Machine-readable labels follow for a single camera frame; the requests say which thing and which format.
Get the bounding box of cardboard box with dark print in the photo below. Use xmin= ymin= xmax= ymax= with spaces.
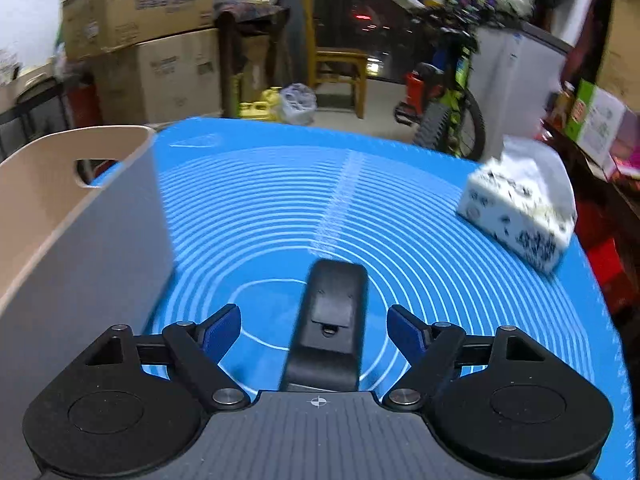
xmin=60 ymin=0 xmax=216 ymax=61

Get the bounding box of blue silicone mat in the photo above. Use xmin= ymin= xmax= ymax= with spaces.
xmin=92 ymin=116 xmax=632 ymax=480

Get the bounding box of white tissue pack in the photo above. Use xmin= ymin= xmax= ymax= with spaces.
xmin=456 ymin=135 xmax=578 ymax=275

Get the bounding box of red box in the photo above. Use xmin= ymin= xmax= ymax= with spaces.
xmin=575 ymin=200 xmax=631 ymax=311

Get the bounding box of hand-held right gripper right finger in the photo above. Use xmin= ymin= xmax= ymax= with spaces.
xmin=382 ymin=304 xmax=549 ymax=408

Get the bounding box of white storage box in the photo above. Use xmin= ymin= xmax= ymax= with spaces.
xmin=0 ymin=67 xmax=68 ymax=131

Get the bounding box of yellow plastic jug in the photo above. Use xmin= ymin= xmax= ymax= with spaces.
xmin=260 ymin=87 xmax=286 ymax=121
xmin=239 ymin=101 xmax=273 ymax=121

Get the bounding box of red container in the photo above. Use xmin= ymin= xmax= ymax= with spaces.
xmin=65 ymin=84 xmax=98 ymax=128

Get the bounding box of white chest freezer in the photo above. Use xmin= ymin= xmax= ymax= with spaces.
xmin=472 ymin=22 xmax=573 ymax=158

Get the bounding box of wooden chair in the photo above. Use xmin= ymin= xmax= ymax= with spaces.
xmin=300 ymin=0 xmax=371 ymax=120

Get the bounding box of dark wooden table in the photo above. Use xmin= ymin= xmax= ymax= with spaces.
xmin=216 ymin=4 xmax=293 ymax=120

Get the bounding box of clear plastic bag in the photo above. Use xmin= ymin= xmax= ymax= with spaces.
xmin=280 ymin=82 xmax=318 ymax=126

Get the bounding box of black remote control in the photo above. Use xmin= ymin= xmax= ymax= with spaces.
xmin=278 ymin=259 xmax=370 ymax=393

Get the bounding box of green and black bicycle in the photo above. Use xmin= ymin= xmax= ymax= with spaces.
xmin=394 ymin=25 xmax=487 ymax=158

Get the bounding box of green and white box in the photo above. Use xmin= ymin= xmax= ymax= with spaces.
xmin=565 ymin=79 xmax=631 ymax=166

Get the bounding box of beige plastic storage bin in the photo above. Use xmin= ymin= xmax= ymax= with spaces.
xmin=0 ymin=125 xmax=176 ymax=461

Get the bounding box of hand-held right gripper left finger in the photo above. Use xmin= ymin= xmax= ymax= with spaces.
xmin=85 ymin=304 xmax=251 ymax=411

